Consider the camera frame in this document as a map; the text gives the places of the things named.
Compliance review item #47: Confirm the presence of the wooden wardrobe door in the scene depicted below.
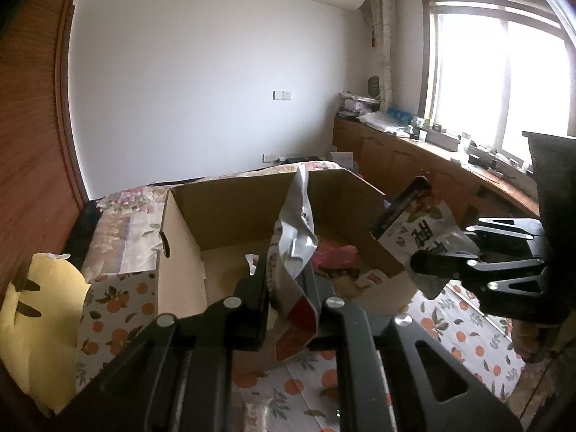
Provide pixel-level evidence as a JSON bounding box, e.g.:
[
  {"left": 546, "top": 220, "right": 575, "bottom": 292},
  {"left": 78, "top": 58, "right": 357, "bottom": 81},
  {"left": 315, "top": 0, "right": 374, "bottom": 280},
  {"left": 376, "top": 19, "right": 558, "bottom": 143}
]
[{"left": 1, "top": 0, "right": 88, "bottom": 287}]

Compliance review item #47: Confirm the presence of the white green snack bag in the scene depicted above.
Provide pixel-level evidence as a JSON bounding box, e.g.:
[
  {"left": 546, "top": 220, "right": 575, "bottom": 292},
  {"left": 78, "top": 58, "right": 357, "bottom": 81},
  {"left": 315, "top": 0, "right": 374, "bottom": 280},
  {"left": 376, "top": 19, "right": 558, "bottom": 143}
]
[{"left": 371, "top": 176, "right": 480, "bottom": 300}]

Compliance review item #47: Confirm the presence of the white red snack bag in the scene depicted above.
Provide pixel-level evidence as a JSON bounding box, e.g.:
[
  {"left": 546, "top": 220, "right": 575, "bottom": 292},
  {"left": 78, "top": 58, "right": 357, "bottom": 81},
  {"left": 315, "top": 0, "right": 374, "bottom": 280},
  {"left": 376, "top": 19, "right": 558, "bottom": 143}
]
[{"left": 253, "top": 165, "right": 318, "bottom": 369}]

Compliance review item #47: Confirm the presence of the orange print bed sheet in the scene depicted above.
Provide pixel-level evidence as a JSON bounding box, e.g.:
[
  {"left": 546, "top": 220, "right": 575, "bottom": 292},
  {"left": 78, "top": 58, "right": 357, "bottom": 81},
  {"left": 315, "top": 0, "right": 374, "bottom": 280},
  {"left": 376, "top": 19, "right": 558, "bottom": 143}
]
[{"left": 75, "top": 272, "right": 524, "bottom": 431}]

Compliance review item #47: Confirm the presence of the floral quilt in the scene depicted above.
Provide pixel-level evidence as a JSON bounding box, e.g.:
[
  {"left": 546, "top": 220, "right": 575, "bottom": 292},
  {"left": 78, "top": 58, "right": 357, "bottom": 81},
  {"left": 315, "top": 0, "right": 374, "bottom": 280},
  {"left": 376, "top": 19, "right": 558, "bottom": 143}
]
[{"left": 81, "top": 185, "right": 170, "bottom": 284}]

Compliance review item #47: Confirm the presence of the white wall switch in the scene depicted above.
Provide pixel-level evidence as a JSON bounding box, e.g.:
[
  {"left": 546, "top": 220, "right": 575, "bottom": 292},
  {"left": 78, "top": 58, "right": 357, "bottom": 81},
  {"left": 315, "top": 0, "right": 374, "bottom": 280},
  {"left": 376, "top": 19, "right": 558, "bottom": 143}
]
[{"left": 273, "top": 91, "right": 292, "bottom": 102}]

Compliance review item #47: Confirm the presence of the yellow plush toy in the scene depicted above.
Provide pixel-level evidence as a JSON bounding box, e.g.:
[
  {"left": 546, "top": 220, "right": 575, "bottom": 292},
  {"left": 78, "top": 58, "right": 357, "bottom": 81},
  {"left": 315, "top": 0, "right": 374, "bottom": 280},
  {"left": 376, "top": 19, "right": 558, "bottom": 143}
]
[{"left": 1, "top": 253, "right": 90, "bottom": 414}]

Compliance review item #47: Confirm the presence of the brown cardboard box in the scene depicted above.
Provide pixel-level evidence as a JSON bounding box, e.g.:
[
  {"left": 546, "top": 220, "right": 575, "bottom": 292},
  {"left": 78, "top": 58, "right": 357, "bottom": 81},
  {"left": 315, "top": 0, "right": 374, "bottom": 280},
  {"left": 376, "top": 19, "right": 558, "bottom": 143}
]
[{"left": 154, "top": 168, "right": 420, "bottom": 375}]

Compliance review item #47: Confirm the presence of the red snack packet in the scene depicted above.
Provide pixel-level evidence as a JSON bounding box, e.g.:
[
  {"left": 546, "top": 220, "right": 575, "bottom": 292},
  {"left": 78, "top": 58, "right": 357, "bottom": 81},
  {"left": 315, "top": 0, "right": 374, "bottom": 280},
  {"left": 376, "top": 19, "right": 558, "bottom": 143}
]
[{"left": 311, "top": 240, "right": 360, "bottom": 281}]

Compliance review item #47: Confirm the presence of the window with brown frame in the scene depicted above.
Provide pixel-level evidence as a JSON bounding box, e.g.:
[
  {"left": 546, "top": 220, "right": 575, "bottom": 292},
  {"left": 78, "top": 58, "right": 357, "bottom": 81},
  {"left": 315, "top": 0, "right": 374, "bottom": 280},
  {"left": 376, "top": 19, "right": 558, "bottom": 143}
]
[{"left": 421, "top": 0, "right": 575, "bottom": 169}]

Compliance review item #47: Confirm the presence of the stack of books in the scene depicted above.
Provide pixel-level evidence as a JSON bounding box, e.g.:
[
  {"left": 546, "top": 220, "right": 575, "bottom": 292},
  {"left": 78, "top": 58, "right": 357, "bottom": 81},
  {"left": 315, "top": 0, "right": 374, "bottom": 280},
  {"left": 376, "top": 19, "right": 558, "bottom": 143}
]
[{"left": 337, "top": 92, "right": 381, "bottom": 119}]

